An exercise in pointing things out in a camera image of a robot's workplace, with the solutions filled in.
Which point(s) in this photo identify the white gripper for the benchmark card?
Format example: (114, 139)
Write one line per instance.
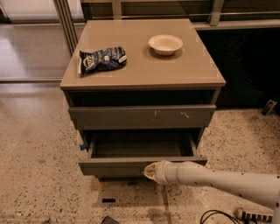
(164, 172)

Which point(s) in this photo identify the grey drawer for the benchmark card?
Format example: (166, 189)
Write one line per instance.
(142, 117)
(128, 159)

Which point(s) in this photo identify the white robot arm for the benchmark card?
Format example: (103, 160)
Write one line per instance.
(263, 189)

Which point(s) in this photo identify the grey top drawer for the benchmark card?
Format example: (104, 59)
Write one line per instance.
(142, 117)

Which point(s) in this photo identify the grey drawer cabinet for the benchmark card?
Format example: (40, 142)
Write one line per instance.
(187, 77)

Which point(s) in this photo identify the black tape on floor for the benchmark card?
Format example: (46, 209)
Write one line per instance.
(107, 200)

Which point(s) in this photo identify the blue tape piece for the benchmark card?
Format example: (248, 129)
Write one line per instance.
(82, 147)

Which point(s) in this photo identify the white power strip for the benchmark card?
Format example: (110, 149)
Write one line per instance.
(244, 215)

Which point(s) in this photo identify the blue chip bag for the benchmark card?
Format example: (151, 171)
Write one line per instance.
(103, 60)

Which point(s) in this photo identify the white bowl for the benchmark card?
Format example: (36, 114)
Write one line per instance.
(165, 44)

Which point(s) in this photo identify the dark floor device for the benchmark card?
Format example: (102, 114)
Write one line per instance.
(269, 107)

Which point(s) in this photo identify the metal railing frame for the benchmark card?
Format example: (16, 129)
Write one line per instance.
(220, 23)

